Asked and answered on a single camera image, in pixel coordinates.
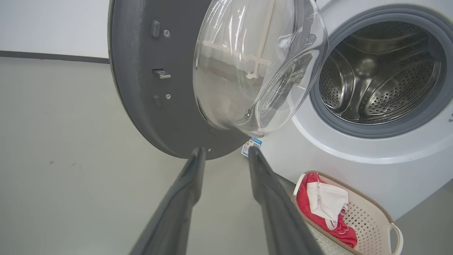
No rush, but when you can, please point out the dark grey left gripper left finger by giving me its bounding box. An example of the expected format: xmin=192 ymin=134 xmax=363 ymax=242
xmin=129 ymin=147 xmax=206 ymax=255

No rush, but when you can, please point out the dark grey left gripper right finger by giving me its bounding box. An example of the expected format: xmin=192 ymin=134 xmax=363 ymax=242
xmin=248 ymin=146 xmax=324 ymax=255

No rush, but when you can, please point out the red and white jersey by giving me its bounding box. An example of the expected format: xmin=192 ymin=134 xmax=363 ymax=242
xmin=297 ymin=173 xmax=358 ymax=248

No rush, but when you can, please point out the dark grey glass washer door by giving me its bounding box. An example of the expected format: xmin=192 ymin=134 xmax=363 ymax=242
xmin=108 ymin=0 xmax=329 ymax=160

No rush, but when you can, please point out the cream perforated laundry basket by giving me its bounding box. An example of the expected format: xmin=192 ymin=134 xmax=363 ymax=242
xmin=292 ymin=171 xmax=404 ymax=255

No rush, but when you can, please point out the white front-load washing machine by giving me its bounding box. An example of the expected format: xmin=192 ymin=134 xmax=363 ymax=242
xmin=248 ymin=0 xmax=453 ymax=220

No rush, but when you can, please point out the blue energy label sticker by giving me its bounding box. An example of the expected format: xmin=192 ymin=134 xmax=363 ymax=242
xmin=241 ymin=137 xmax=262 ymax=157

